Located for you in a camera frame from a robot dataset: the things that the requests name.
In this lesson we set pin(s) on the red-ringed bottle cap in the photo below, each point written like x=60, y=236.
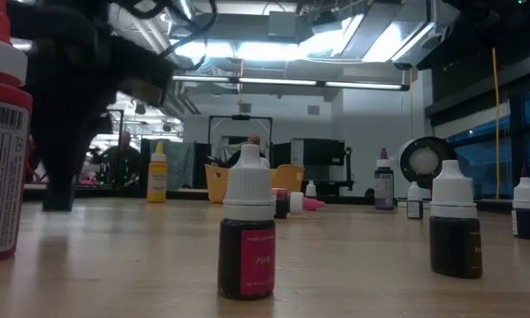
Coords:
x=4, y=154

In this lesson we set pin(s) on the black stand frame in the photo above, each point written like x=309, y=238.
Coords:
x=121, y=132
x=240, y=117

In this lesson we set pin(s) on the large purple food coloring bottle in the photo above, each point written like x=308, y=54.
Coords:
x=383, y=185

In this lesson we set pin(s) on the black cabinet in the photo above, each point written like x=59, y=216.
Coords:
x=322, y=152

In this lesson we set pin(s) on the small dropper bottle pink label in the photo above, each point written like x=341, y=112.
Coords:
x=247, y=256

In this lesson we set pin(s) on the white cylindrical lamp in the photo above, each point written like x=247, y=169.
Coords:
x=424, y=161

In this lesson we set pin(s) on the large pink food coloring bottle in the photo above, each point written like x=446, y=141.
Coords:
x=297, y=203

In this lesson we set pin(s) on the grey ceiling box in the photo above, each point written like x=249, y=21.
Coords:
x=282, y=24

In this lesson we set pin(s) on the yellow plastic bin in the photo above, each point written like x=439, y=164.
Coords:
x=287, y=176

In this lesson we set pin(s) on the long LED light bar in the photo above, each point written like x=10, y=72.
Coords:
x=274, y=81

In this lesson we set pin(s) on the black aluminium table frame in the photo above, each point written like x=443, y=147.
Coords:
x=115, y=193

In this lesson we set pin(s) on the small white-capped dropper bottle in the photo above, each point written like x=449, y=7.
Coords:
x=527, y=221
x=455, y=247
x=311, y=190
x=414, y=207

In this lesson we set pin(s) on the grey cloth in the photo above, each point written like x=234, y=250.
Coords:
x=179, y=163

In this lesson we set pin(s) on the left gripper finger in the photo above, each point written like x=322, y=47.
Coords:
x=98, y=130
x=59, y=154

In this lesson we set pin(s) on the person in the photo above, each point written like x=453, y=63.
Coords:
x=121, y=163
x=254, y=139

